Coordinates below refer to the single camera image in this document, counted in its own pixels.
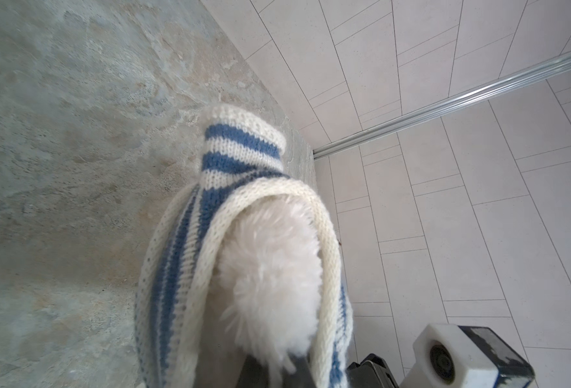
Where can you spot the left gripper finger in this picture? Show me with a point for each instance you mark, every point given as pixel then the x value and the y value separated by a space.
pixel 253 374

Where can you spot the white plush teddy bear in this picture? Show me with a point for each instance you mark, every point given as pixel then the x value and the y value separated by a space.
pixel 264 295

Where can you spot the blue white striped knit sweater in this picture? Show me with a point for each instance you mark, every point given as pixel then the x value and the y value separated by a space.
pixel 241 163

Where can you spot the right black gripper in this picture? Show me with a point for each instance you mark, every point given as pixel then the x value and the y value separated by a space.
pixel 372 372

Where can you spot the right corner aluminium profile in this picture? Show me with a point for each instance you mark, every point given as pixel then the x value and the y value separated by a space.
pixel 452 104

